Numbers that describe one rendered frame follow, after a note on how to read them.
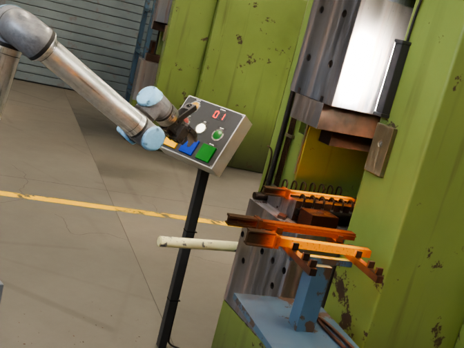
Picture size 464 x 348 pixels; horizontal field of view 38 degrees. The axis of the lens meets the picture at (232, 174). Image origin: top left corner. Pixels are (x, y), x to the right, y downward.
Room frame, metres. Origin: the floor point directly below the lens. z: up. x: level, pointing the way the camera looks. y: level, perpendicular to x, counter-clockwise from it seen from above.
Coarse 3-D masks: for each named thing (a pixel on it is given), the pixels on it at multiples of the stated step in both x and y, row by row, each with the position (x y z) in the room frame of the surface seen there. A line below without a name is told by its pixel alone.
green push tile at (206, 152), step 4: (204, 144) 2.80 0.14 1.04; (200, 148) 2.80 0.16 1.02; (204, 148) 2.79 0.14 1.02; (208, 148) 2.78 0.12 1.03; (212, 148) 2.77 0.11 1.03; (216, 148) 2.77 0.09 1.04; (200, 152) 2.79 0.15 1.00; (204, 152) 2.78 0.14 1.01; (208, 152) 2.77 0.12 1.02; (212, 152) 2.76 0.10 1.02; (196, 156) 2.78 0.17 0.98; (200, 156) 2.77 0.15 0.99; (204, 156) 2.76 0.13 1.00; (208, 156) 2.76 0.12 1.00; (212, 156) 2.76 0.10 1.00; (204, 160) 2.75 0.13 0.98; (208, 160) 2.74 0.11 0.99
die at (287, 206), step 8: (312, 192) 2.67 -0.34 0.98; (272, 200) 2.54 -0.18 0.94; (280, 200) 2.49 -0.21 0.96; (288, 200) 2.45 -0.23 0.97; (296, 200) 2.41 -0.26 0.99; (312, 200) 2.47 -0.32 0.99; (320, 200) 2.51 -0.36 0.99; (336, 200) 2.55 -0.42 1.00; (344, 200) 2.57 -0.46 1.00; (280, 208) 2.48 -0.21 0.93; (288, 208) 2.44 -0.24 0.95; (320, 208) 2.46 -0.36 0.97; (328, 208) 2.48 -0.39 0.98; (336, 208) 2.49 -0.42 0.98; (344, 208) 2.51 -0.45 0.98; (288, 216) 2.43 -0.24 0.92; (296, 216) 2.41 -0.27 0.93; (344, 224) 2.52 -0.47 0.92
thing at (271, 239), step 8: (248, 232) 1.78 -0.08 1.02; (256, 232) 1.78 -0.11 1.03; (264, 232) 1.79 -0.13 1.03; (272, 232) 1.81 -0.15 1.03; (248, 240) 1.78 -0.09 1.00; (256, 240) 1.79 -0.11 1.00; (264, 240) 1.79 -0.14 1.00; (272, 240) 1.80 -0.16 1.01; (280, 240) 1.80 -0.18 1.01; (288, 240) 1.81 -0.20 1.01; (296, 240) 1.82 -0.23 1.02; (304, 240) 1.84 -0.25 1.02; (312, 240) 1.86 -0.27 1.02; (272, 248) 1.80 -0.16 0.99; (304, 248) 1.83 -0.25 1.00; (312, 248) 1.84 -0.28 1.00; (320, 248) 1.85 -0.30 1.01; (328, 248) 1.86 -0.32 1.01; (336, 248) 1.86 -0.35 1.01; (344, 248) 1.87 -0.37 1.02; (352, 248) 1.89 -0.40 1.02; (360, 248) 1.91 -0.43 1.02; (368, 256) 1.90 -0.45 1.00
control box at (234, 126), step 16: (192, 96) 3.02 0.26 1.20; (208, 112) 2.92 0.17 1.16; (224, 112) 2.88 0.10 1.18; (208, 128) 2.86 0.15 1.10; (224, 128) 2.82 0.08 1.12; (240, 128) 2.82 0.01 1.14; (208, 144) 2.81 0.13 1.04; (224, 144) 2.77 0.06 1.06; (192, 160) 2.79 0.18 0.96; (224, 160) 2.78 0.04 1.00
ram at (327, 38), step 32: (320, 0) 2.58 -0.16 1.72; (352, 0) 2.40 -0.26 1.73; (384, 0) 2.40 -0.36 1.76; (320, 32) 2.53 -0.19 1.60; (352, 32) 2.36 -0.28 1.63; (384, 32) 2.42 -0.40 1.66; (320, 64) 2.48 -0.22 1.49; (352, 64) 2.38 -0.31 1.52; (384, 64) 2.44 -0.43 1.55; (320, 96) 2.43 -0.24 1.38; (352, 96) 2.40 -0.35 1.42
